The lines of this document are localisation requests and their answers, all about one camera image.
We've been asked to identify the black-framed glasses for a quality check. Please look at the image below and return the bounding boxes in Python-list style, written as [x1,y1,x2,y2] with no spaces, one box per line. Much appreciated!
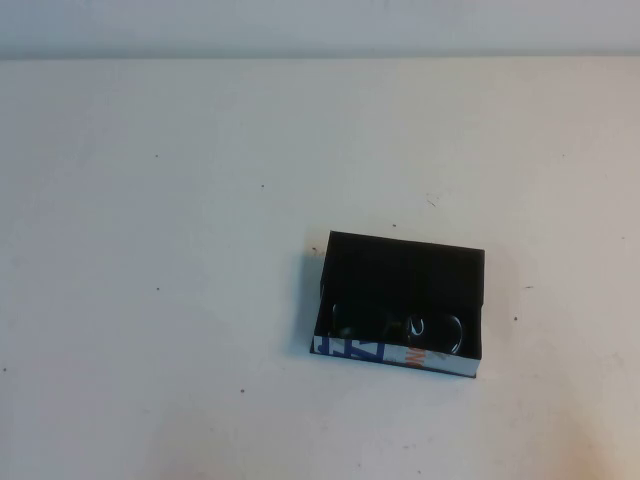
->
[327,299,469,357]

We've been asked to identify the black printed glasses case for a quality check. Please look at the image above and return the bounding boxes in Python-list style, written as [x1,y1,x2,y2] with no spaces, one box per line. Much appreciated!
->
[310,229,487,378]

